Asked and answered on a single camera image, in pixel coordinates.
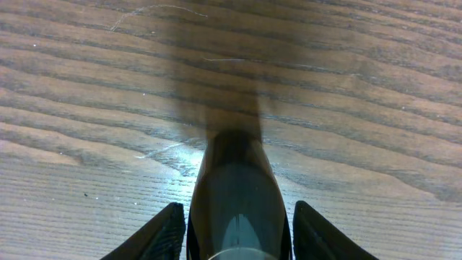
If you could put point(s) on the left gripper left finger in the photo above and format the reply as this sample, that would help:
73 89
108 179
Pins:
159 239

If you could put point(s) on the dark bottle white cap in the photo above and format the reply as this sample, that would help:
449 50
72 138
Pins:
237 210

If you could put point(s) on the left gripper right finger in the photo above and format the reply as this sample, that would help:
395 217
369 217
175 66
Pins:
315 238

